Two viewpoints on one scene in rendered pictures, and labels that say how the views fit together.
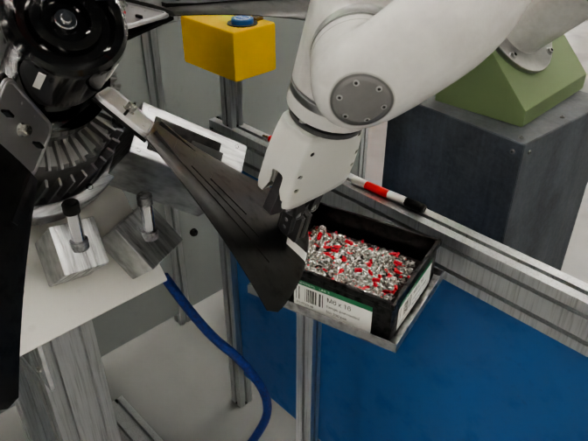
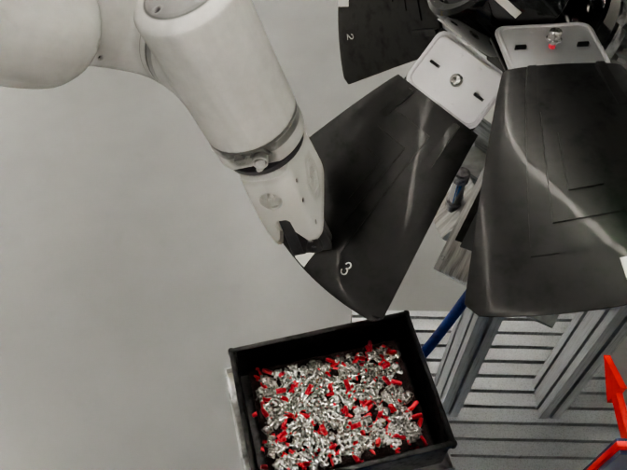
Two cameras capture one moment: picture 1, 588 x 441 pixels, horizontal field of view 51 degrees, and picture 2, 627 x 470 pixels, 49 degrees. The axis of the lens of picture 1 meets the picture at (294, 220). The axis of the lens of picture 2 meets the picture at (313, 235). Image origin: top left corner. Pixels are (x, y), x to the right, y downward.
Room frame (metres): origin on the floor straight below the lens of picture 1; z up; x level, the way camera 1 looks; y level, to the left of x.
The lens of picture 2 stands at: (0.89, -0.30, 1.59)
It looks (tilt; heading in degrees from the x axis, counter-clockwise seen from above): 54 degrees down; 135
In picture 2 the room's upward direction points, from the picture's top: straight up
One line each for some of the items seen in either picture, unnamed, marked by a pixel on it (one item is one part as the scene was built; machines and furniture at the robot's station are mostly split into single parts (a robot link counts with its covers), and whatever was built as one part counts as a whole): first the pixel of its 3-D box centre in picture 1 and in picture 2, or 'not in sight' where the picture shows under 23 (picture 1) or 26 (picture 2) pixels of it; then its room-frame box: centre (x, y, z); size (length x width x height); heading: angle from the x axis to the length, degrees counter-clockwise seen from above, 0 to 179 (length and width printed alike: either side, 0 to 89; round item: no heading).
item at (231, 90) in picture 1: (231, 95); not in sight; (1.15, 0.12, 0.92); 0.03 x 0.03 x 0.12; 44
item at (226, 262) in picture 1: (234, 294); not in sight; (1.17, 0.15, 0.39); 0.04 x 0.04 x 0.78; 44
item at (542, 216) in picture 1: (463, 283); not in sight; (1.12, -0.40, 0.46); 0.30 x 0.30 x 0.93; 40
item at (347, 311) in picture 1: (346, 265); (337, 406); (0.70, -0.07, 0.84); 0.22 x 0.17 x 0.07; 59
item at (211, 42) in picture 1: (228, 45); not in sight; (1.15, 0.12, 1.02); 0.16 x 0.10 x 0.11; 44
